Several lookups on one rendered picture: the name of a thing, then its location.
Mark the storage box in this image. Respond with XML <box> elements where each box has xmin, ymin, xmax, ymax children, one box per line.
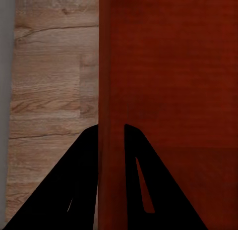
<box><xmin>97</xmin><ymin>0</ymin><xmax>238</xmax><ymax>230</ymax></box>

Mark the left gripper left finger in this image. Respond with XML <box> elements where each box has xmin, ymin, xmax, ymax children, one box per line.
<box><xmin>3</xmin><ymin>125</ymin><xmax>98</xmax><ymax>230</ymax></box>

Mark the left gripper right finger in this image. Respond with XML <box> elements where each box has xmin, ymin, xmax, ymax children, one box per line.
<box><xmin>125</xmin><ymin>124</ymin><xmax>208</xmax><ymax>230</ymax></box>

